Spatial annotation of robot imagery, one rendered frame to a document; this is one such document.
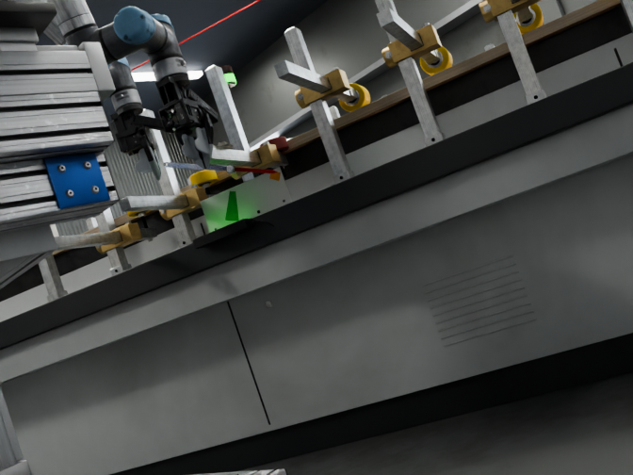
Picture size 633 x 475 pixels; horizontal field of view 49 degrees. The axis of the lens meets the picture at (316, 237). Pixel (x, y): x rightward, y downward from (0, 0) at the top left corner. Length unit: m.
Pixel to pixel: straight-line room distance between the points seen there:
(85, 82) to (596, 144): 1.09
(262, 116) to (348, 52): 1.67
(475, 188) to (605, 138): 0.30
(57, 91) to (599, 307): 1.37
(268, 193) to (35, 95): 0.82
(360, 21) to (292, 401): 6.25
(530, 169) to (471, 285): 0.40
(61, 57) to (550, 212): 1.23
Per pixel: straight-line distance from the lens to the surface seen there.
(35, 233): 1.24
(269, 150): 1.83
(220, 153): 1.66
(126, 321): 2.14
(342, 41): 8.14
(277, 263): 1.86
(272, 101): 8.98
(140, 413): 2.44
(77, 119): 1.19
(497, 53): 1.89
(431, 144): 1.68
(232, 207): 1.88
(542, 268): 1.89
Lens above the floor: 0.48
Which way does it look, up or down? 4 degrees up
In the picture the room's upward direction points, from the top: 19 degrees counter-clockwise
